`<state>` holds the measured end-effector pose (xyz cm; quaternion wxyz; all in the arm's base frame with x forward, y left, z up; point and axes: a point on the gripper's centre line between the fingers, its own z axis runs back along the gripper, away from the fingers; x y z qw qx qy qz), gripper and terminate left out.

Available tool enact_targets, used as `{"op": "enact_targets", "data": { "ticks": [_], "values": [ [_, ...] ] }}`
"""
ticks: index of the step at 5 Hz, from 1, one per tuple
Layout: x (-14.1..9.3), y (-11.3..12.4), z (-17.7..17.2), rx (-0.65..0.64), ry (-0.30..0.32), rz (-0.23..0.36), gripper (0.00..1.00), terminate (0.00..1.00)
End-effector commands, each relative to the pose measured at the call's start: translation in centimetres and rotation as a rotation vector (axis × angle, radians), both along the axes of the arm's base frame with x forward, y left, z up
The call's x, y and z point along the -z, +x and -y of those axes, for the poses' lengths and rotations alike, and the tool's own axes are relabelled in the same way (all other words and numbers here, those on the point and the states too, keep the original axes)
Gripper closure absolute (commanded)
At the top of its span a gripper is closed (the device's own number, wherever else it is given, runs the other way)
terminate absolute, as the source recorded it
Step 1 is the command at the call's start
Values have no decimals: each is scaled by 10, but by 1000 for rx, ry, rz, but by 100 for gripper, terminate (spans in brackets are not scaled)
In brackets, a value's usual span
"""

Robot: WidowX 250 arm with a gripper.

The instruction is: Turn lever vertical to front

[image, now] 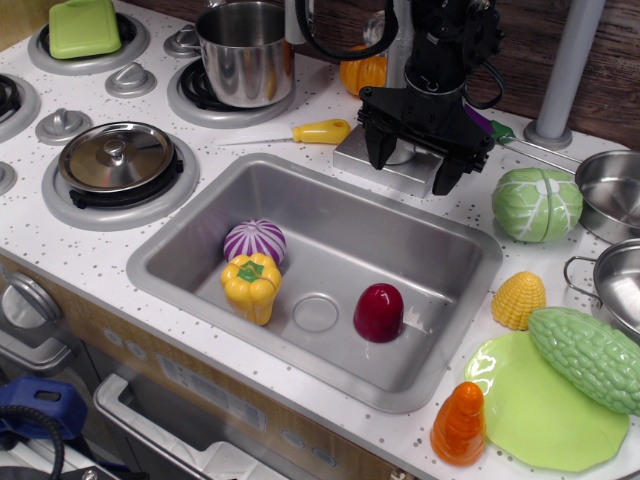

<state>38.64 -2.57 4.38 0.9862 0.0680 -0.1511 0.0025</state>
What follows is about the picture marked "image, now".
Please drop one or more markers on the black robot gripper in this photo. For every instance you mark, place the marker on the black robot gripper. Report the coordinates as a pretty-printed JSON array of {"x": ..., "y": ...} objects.
[{"x": 430, "y": 116}]

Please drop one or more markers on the yellow toy corn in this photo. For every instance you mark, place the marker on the yellow toy corn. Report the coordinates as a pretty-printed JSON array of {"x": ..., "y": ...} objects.
[{"x": 516, "y": 299}]

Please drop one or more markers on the green toy bitter melon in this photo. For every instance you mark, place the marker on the green toy bitter melon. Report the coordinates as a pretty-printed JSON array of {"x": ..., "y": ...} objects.
[{"x": 598, "y": 360}]

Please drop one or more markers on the orange toy carrot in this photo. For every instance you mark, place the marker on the orange toy carrot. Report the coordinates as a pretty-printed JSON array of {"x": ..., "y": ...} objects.
[{"x": 459, "y": 430}]

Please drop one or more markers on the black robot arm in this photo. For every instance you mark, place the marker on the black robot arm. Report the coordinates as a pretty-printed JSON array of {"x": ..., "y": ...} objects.
[{"x": 451, "y": 39}]

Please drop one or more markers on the green toy cabbage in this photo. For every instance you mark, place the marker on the green toy cabbage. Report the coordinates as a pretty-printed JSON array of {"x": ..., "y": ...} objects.
[{"x": 537, "y": 205}]

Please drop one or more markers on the green toy cutting board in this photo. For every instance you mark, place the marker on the green toy cutting board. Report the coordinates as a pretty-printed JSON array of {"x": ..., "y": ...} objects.
[{"x": 83, "y": 28}]

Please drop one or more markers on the silver toy sink basin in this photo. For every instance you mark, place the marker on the silver toy sink basin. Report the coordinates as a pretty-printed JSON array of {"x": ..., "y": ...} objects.
[{"x": 340, "y": 239}]

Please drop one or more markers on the blue clamp with black cable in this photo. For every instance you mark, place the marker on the blue clamp with black cable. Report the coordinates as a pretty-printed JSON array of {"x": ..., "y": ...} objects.
[{"x": 39, "y": 408}]

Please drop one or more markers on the steel frying pan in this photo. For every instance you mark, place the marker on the steel frying pan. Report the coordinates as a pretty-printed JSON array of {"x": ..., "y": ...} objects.
[{"x": 608, "y": 182}]

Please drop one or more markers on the dark red toy beet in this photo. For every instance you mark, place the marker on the dark red toy beet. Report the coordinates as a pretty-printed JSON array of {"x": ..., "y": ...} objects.
[{"x": 379, "y": 312}]

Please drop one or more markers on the purple striped toy onion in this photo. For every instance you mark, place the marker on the purple striped toy onion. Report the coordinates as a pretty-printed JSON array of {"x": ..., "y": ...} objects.
[{"x": 255, "y": 236}]

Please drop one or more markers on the light green toy plate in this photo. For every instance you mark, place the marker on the light green toy plate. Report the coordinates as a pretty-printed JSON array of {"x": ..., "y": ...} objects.
[{"x": 535, "y": 414}]

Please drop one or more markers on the yellow handled toy knife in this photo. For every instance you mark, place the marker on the yellow handled toy knife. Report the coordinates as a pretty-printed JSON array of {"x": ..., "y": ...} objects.
[{"x": 331, "y": 132}]

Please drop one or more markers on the tall steel pot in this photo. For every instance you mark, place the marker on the tall steel pot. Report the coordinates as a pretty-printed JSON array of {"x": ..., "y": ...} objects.
[{"x": 247, "y": 60}]

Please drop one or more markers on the steel pot lid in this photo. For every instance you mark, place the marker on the steel pot lid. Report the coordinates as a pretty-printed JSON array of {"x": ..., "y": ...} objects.
[{"x": 116, "y": 157}]

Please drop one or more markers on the orange toy pumpkin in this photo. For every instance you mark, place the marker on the orange toy pumpkin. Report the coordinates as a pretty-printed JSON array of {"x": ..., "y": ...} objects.
[{"x": 358, "y": 74}]

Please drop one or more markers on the grey stove knob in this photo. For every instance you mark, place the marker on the grey stove knob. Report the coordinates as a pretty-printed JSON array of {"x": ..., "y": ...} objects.
[
  {"x": 131, "y": 81},
  {"x": 61, "y": 126},
  {"x": 183, "y": 44}
]

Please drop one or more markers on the purple toy eggplant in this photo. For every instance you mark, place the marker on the purple toy eggplant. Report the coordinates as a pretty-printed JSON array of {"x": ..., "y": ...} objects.
[{"x": 500, "y": 133}]

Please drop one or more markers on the grey vertical pole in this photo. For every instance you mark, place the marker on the grey vertical pole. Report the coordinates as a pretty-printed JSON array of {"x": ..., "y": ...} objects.
[{"x": 550, "y": 130}]

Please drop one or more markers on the grey oven door handle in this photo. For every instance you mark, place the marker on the grey oven door handle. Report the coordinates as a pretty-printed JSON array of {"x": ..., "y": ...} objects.
[{"x": 172, "y": 439}]

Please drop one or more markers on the silver toy faucet with lever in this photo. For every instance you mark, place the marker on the silver toy faucet with lever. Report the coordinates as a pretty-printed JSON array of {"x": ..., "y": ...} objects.
[{"x": 409, "y": 169}]

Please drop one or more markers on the yellow toy bell pepper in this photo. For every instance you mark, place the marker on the yellow toy bell pepper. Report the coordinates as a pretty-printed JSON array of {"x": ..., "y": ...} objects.
[{"x": 251, "y": 285}]

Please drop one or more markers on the grey round oven dial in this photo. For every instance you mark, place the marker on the grey round oven dial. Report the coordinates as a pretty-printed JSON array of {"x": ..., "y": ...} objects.
[{"x": 27, "y": 305}]

